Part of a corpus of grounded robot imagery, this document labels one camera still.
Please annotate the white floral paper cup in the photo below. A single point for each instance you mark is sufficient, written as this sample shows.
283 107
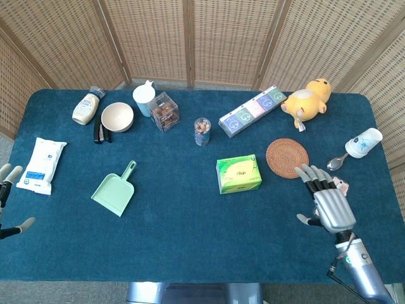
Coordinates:
363 143

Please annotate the green tissue pack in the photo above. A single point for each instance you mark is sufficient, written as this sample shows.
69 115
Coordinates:
239 173

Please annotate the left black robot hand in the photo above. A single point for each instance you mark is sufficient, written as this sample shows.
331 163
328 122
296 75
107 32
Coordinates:
7 190

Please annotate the yellow plush toy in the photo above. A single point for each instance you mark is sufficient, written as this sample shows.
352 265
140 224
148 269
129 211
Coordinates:
307 100

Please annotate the blue table cloth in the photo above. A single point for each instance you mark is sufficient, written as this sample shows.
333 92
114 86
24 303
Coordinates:
177 221

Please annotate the woven folding screen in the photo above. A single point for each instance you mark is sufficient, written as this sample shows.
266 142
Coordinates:
202 38

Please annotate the white wet wipes pack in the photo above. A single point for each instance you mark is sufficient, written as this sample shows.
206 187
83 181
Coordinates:
41 164

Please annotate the beige bowl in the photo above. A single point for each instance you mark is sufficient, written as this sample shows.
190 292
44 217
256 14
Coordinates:
117 116

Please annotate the clear box of brown blocks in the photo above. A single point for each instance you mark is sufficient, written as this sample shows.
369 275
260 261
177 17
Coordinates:
164 111

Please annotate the long box of colourful packets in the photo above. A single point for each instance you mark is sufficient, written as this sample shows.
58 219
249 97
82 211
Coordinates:
251 111

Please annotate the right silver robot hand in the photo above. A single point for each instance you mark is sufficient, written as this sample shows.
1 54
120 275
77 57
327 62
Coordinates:
334 206

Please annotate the black stapler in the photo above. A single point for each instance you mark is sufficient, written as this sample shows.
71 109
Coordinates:
101 133

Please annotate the round woven rattan coaster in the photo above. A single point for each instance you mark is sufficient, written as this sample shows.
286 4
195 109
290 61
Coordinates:
287 157

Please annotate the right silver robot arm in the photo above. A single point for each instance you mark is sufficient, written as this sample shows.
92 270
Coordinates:
360 263

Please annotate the mint green dustpan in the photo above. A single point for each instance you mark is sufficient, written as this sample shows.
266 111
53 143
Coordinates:
115 191

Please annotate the white and blue lidded cup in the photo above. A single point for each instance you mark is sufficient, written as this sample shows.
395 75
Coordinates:
144 98

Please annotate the clear snack jar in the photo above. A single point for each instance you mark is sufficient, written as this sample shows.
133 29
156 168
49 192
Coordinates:
202 131

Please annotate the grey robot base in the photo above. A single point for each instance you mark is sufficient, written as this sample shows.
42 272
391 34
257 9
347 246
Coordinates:
194 293

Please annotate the cream squeeze sauce bottle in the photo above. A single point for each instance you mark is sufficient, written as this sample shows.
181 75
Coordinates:
85 107

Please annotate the metal spoon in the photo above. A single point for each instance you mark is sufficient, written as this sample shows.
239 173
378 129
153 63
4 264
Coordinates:
336 162

